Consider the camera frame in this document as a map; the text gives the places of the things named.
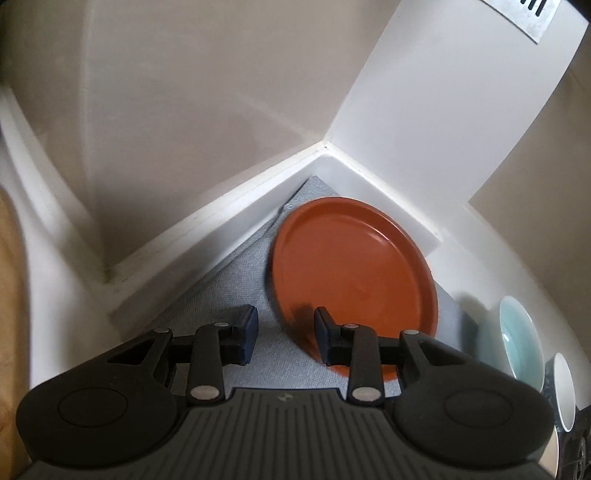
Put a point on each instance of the orange round plate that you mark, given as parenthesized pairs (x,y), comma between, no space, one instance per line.
(351,258)

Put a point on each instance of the grey fabric mat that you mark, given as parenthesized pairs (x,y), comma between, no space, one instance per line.
(217,295)

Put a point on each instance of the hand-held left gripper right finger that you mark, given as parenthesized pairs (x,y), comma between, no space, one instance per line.
(321,333)

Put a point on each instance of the metal vent grille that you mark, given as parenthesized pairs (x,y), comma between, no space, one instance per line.
(521,18)

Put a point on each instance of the wooden board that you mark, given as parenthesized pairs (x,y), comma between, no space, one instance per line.
(9,323)

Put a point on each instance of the light blue bowl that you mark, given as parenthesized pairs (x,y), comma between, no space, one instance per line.
(519,337)

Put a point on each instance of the black glass gas stove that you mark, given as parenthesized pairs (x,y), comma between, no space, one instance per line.
(577,457)

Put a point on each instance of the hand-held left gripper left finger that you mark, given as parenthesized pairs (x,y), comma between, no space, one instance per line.
(250,333)

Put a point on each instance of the white bowl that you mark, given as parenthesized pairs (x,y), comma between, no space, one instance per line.
(564,392)

